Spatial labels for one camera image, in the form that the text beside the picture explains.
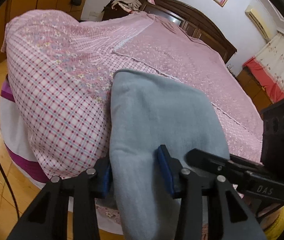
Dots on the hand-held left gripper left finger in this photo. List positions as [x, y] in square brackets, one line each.
[104, 177]

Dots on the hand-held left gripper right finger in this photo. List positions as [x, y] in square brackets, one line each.
[165, 170]

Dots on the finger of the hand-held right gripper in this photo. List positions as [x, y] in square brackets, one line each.
[249, 163]
[207, 158]

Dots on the grey pants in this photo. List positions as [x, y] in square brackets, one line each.
[157, 117]

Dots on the low wooden cabinet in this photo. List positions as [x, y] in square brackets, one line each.
[252, 87]

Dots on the cream and red curtain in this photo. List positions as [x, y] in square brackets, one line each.
[277, 62]

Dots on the pink checked bedspread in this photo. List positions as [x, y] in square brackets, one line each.
[56, 92]

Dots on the white air conditioner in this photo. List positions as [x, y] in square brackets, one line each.
[259, 21]

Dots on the dark wooden headboard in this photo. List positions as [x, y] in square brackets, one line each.
[194, 17]

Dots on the dark wooden nightstand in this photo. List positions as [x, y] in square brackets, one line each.
[111, 13]

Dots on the pile of clothes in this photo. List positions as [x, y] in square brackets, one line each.
[128, 3]

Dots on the small black device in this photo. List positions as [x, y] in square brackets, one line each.
[76, 1]

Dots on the white wall socket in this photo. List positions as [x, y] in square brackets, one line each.
[93, 13]

